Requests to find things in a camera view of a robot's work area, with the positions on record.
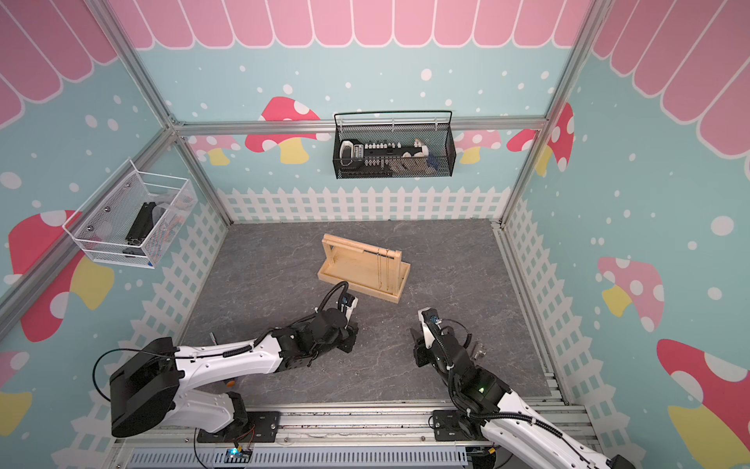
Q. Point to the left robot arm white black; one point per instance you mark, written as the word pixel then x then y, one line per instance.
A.
pixel 162 384

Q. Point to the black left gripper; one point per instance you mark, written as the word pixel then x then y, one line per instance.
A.
pixel 350 333

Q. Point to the wooden jewelry display stand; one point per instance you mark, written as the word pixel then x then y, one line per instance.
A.
pixel 371 270

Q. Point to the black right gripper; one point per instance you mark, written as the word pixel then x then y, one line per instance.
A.
pixel 420 351

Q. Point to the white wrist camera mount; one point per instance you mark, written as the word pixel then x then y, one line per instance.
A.
pixel 430 320
pixel 347 304

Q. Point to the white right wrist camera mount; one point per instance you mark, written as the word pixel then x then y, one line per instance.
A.
pixel 430 320

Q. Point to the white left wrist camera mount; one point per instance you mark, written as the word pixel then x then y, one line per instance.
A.
pixel 347 304

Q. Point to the white wire basket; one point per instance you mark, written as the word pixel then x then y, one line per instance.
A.
pixel 133 218

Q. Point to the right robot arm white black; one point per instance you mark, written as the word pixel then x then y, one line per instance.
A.
pixel 488 407

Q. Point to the black wire mesh basket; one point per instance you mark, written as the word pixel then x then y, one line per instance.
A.
pixel 393 144

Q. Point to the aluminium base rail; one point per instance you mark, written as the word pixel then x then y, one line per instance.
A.
pixel 397 434

